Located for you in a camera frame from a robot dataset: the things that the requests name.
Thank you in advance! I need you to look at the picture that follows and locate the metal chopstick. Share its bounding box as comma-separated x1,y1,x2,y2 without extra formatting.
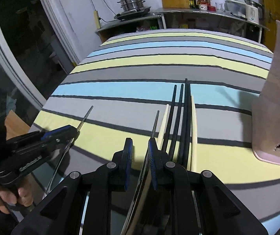
119,110,160,235
45,106,94,196

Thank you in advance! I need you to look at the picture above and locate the pink plastic utensil basket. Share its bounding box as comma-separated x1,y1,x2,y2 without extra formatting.
252,21,280,165

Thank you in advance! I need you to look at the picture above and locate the stainless steel steamer pot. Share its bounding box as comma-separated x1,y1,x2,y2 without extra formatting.
118,0,145,12

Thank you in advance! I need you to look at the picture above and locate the black induction cooktop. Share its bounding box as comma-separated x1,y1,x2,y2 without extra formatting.
114,6,151,21

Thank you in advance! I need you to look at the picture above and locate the person's left hand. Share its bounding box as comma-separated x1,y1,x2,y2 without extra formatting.
0,177,34,214

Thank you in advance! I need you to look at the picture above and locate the white dish rack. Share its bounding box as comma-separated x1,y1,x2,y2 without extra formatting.
225,0,246,18

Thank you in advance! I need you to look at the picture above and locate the metal kitchen shelf counter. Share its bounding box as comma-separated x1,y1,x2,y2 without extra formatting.
95,8,269,43

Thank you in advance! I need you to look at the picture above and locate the red lidded jar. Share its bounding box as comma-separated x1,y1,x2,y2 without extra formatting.
197,0,208,11

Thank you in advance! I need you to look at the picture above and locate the black chopstick on table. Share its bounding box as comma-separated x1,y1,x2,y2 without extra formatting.
161,85,177,152

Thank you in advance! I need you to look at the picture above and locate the yellow wooden door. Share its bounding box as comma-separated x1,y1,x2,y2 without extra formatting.
262,0,280,52

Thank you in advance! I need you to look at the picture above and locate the white electric kettle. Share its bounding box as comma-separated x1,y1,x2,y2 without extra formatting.
244,0,265,24

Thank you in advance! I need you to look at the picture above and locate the striped tablecloth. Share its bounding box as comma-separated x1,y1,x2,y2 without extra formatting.
32,29,280,234

